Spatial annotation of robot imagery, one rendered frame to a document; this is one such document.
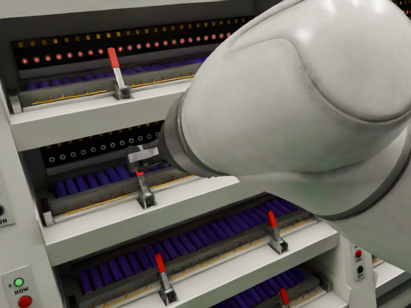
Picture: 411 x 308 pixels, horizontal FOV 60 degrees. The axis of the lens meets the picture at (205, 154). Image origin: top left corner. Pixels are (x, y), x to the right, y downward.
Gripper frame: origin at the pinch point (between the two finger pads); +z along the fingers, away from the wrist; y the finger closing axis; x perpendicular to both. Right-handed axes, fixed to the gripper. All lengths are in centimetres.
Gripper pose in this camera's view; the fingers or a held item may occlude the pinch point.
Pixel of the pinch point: (154, 158)
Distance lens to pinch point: 54.7
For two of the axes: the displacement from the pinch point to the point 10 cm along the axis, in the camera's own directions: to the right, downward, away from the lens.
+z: -3.8, 1.3, 9.2
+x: -2.8, -9.6, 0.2
